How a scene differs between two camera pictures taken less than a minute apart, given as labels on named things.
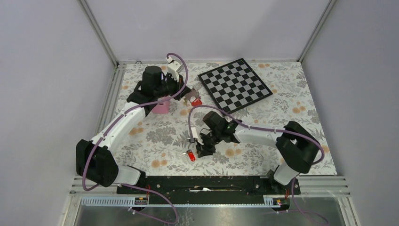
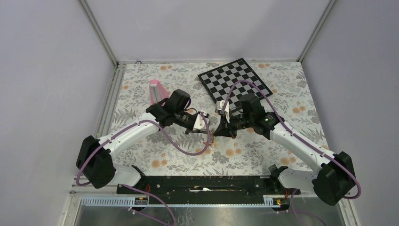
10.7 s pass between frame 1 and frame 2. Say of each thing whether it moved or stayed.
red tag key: moved
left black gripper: moved
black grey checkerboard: stayed
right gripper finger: moved
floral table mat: stayed
